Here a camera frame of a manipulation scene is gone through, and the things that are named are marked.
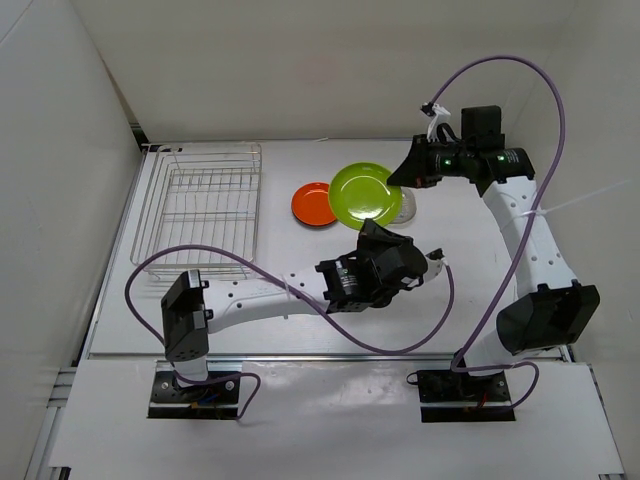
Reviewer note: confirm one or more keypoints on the orange plate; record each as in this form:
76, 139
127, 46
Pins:
310, 205

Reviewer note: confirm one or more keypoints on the aluminium rail front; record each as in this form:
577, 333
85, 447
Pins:
419, 357

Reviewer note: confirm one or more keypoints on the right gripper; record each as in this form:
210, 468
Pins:
413, 172

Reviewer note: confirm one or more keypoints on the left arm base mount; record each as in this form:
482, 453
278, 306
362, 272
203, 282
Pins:
218, 401

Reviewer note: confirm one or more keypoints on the wire dish rack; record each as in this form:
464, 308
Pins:
199, 193

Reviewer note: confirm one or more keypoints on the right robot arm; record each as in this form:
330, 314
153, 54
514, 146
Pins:
552, 307

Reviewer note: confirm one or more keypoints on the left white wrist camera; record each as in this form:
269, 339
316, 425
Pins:
435, 264

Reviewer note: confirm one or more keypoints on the white cable tie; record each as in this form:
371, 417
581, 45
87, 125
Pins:
545, 211

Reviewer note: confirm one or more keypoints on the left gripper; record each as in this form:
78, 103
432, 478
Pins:
373, 232

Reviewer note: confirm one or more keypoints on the green plate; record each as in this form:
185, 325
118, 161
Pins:
360, 191

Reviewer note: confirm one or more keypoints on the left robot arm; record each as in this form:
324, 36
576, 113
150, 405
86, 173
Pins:
194, 308

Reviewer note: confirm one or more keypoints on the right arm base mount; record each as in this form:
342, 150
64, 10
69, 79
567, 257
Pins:
449, 397

